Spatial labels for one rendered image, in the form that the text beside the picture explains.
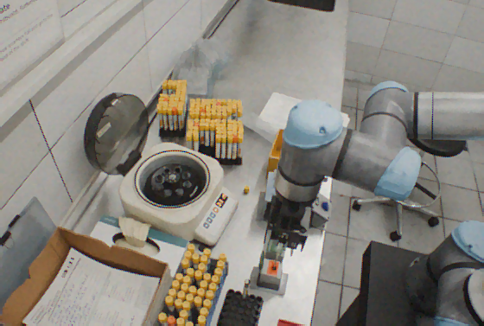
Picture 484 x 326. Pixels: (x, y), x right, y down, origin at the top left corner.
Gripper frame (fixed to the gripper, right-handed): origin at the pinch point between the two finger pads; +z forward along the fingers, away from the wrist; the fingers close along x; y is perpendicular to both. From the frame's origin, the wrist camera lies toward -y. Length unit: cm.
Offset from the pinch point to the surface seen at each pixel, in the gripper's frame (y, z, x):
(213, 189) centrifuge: -16.1, 9.6, -19.0
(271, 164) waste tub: -32.9, 13.8, -6.2
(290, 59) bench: -105, 21, -9
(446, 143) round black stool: -97, 43, 72
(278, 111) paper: -65, 19, -8
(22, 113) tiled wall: -2, -19, -56
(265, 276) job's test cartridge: 2.1, 13.8, -1.4
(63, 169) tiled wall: -6, 3, -56
